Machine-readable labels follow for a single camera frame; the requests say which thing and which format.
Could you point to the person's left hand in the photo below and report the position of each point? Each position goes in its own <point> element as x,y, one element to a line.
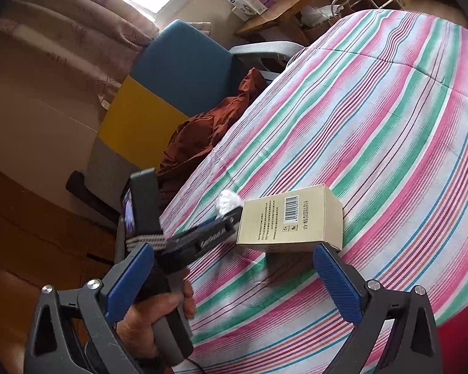
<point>135,329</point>

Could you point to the pink curtain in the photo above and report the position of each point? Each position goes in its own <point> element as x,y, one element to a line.
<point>95,42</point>

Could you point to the rust brown cloth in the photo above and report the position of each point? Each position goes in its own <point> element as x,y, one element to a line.
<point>195,138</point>

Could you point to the wooden side table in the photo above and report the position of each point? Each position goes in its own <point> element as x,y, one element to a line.
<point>282,15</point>

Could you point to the white tissue wad on bed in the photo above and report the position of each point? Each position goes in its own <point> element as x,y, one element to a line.
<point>226,201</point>

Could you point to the grey yellow blue chair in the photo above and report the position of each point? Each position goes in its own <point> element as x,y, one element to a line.
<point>182,72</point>

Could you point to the beige cardboard box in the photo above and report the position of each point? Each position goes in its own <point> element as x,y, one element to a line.
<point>294,221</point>

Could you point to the striped pink green bedsheet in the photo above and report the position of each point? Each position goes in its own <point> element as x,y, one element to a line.
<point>377,110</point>

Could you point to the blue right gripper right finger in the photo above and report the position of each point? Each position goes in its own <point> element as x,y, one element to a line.
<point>342,281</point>

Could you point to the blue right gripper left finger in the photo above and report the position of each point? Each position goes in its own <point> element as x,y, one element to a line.
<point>124,281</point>

